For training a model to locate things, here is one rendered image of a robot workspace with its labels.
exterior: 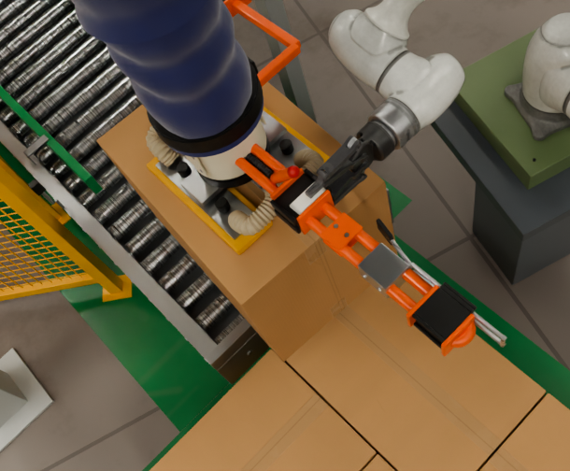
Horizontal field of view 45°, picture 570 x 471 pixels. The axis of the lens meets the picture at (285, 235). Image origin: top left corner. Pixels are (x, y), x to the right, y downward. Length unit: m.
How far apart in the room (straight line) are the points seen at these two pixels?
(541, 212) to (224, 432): 0.99
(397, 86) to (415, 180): 1.36
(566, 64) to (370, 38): 0.48
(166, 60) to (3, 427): 1.94
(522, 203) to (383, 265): 0.67
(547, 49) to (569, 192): 0.37
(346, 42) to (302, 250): 0.43
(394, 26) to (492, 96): 0.57
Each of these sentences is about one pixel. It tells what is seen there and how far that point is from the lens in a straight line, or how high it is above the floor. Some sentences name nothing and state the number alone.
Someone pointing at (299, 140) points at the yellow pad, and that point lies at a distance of 1.54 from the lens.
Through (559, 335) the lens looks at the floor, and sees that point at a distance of 2.49.
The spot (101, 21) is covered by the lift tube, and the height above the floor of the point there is 1.63.
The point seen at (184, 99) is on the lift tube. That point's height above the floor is 1.44.
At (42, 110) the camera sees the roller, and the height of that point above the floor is 0.54.
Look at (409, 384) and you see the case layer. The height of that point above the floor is 0.54.
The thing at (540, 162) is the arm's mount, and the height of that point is 0.82.
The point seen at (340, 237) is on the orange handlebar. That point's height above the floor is 1.22.
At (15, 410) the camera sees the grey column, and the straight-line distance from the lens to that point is 2.81.
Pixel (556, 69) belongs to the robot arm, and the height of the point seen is 1.03.
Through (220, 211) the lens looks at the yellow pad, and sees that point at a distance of 1.48.
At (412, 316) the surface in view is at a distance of 1.17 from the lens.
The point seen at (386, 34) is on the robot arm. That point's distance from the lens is 1.41.
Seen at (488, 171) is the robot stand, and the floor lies 0.75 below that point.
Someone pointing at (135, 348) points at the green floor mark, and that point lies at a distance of 2.68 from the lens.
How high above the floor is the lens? 2.34
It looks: 61 degrees down
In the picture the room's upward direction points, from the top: 25 degrees counter-clockwise
